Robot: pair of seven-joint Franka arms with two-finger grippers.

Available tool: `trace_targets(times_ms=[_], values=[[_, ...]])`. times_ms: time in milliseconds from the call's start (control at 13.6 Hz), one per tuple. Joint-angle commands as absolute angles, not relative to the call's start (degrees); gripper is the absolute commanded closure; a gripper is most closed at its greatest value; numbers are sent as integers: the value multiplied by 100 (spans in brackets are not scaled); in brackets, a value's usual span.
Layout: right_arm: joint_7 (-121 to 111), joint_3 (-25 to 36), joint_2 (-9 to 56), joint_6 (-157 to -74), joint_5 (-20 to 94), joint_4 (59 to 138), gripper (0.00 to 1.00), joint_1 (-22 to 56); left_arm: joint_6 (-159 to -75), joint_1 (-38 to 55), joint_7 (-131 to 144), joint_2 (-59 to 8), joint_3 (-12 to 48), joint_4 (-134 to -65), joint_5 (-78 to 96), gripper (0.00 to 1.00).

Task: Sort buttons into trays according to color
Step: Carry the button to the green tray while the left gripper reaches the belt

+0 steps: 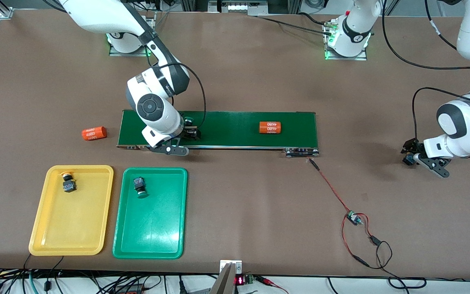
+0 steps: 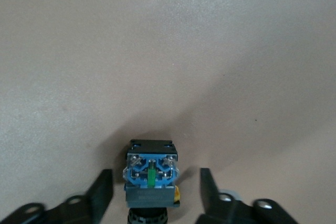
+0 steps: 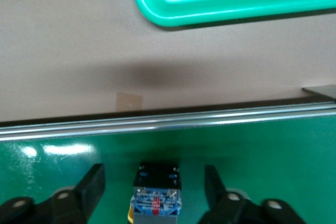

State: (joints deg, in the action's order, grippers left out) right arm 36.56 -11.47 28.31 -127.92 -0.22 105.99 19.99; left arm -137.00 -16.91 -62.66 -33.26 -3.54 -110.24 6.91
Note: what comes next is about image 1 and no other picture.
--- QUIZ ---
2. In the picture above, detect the red black conveyor wire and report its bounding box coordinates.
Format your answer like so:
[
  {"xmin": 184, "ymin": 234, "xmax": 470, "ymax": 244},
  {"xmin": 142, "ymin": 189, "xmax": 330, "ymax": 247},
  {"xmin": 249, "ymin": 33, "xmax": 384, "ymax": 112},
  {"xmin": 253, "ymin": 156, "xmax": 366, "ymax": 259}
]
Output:
[{"xmin": 308, "ymin": 158, "xmax": 353, "ymax": 214}]

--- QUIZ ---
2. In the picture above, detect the black power cable loop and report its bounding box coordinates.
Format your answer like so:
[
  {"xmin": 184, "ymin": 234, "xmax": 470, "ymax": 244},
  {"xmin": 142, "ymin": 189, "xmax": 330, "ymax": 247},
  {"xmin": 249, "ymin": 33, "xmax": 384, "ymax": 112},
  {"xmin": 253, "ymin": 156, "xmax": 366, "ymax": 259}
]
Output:
[{"xmin": 376, "ymin": 241, "xmax": 427, "ymax": 289}]

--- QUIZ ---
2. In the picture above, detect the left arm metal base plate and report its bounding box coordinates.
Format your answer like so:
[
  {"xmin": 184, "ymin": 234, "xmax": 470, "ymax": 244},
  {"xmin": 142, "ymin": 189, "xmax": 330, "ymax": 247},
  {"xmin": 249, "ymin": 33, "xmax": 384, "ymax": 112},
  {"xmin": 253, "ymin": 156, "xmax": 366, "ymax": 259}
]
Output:
[{"xmin": 325, "ymin": 18, "xmax": 368, "ymax": 61}]

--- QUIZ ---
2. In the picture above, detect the yellow plastic tray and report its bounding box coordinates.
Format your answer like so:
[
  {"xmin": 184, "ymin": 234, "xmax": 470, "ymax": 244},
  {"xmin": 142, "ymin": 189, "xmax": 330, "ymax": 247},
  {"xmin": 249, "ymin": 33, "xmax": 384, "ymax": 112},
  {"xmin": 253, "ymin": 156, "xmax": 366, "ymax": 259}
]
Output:
[{"xmin": 29, "ymin": 165, "xmax": 114, "ymax": 256}]

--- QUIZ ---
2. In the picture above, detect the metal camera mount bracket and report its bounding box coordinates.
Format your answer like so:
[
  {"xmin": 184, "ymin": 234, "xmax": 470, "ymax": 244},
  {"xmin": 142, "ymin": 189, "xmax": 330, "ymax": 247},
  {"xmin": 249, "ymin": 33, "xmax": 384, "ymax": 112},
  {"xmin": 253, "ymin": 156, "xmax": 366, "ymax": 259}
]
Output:
[{"xmin": 210, "ymin": 260, "xmax": 244, "ymax": 294}]

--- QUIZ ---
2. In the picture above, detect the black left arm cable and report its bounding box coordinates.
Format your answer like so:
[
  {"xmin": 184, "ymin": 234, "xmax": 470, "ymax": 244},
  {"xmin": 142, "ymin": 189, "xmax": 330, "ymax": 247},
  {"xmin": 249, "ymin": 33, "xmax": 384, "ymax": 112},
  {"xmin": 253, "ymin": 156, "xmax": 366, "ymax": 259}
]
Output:
[{"xmin": 381, "ymin": 0, "xmax": 470, "ymax": 143}]

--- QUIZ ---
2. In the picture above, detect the white LED light bar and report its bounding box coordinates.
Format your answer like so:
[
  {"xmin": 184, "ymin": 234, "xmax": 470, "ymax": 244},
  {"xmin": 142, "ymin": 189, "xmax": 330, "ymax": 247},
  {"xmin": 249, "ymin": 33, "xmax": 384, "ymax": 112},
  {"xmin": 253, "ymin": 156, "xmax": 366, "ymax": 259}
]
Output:
[{"xmin": 227, "ymin": 3, "xmax": 269, "ymax": 13}]

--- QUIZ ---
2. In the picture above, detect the black cable with inline box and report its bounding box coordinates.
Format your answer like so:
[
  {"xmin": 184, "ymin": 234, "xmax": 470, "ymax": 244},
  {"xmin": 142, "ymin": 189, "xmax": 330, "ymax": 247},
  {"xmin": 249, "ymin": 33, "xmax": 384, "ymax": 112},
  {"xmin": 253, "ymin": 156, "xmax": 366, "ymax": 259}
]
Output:
[{"xmin": 43, "ymin": 256, "xmax": 64, "ymax": 290}]

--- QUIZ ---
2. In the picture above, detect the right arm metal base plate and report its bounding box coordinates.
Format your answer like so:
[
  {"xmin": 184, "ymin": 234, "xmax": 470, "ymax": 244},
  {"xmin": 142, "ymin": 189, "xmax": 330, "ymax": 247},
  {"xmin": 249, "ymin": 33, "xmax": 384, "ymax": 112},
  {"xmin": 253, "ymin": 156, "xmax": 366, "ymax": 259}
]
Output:
[{"xmin": 109, "ymin": 11, "xmax": 156, "ymax": 56}]

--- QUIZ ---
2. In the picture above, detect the aluminium frame structure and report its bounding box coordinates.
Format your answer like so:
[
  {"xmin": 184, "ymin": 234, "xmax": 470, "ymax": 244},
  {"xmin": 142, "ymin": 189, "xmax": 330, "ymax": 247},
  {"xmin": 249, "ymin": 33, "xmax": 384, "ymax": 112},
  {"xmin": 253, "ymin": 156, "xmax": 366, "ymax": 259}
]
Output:
[{"xmin": 180, "ymin": 0, "xmax": 303, "ymax": 16}]

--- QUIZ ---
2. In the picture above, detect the orange cylindrical battery cell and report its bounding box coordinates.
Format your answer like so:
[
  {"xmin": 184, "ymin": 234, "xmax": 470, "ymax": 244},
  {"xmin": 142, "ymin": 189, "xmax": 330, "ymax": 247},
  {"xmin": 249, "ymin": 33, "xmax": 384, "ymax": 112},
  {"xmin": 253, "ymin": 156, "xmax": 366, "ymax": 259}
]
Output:
[
  {"xmin": 81, "ymin": 126, "xmax": 108, "ymax": 141},
  {"xmin": 259, "ymin": 121, "xmax": 282, "ymax": 135}
]

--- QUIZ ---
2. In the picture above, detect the thin black table cable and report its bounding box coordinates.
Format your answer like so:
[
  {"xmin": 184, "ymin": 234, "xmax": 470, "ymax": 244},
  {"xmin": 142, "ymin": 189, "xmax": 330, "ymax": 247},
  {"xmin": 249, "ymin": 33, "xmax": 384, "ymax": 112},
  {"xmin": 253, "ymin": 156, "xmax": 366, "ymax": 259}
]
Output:
[{"xmin": 255, "ymin": 16, "xmax": 333, "ymax": 35}]

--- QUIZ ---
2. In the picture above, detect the green conveyor belt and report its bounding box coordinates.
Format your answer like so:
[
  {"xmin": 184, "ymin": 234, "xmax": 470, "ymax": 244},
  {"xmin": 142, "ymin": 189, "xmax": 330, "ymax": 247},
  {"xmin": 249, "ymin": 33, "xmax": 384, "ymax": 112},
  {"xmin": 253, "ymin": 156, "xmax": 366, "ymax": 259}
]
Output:
[{"xmin": 116, "ymin": 109, "xmax": 319, "ymax": 158}]

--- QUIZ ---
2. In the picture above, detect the red power wire loop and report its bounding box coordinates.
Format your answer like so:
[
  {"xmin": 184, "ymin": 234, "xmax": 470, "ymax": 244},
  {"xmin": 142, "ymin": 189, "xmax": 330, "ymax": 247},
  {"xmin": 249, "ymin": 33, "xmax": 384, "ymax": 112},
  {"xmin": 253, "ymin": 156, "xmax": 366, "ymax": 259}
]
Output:
[{"xmin": 341, "ymin": 212, "xmax": 381, "ymax": 269}]

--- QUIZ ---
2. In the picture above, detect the red clip lead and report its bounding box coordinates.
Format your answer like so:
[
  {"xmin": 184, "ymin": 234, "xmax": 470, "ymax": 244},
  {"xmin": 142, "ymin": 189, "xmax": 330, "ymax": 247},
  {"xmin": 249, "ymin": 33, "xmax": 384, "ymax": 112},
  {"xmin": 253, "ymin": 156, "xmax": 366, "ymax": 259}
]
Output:
[{"xmin": 255, "ymin": 276, "xmax": 290, "ymax": 294}]

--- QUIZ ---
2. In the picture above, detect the green plastic tray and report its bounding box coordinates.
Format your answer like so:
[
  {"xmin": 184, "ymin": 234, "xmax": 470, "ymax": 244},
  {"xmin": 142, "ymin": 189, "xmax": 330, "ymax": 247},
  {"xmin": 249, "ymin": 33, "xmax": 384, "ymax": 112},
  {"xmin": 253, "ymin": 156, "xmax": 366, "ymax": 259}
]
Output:
[{"xmin": 112, "ymin": 167, "xmax": 188, "ymax": 260}]

